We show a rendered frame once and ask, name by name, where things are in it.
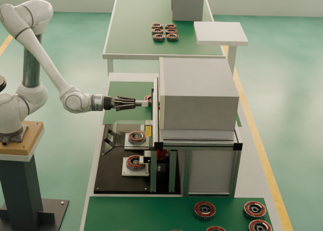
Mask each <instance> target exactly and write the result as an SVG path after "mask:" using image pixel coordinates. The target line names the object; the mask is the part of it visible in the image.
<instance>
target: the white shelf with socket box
mask: <svg viewBox="0 0 323 231"><path fill-rule="evenodd" d="M194 28H195V33H196V38H197V42H198V45H213V46H228V49H227V57H226V59H227V61H228V64H229V67H230V70H231V73H232V76H233V75H234V67H235V60H236V50H237V46H248V40H247V37H246V35H245V33H244V31H243V29H242V27H241V25H240V22H194Z"/></svg>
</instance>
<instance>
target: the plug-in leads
mask: <svg viewBox="0 0 323 231"><path fill-rule="evenodd" d="M159 151H160V150H158V149H157V160H159ZM165 152H166V156H165V160H169V156H168V155H169V154H168V153H167V149H165ZM163 153H164V149H162V151H161V158H162V159H163Z"/></svg>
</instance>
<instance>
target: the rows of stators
mask: <svg viewBox="0 0 323 231"><path fill-rule="evenodd" d="M250 209H251V211H250ZM258 211H259V212H260V213H258ZM265 214H266V208H265V206H264V205H263V204H261V203H259V202H256V201H249V202H247V203H246V204H245V205H244V215H245V216H246V217H247V218H248V219H251V220H253V221H252V222H250V224H249V227H248V231H272V228H271V226H270V224H269V223H267V222H265V221H263V220H262V219H263V218H264V217H265ZM255 228H256V230H255Z"/></svg>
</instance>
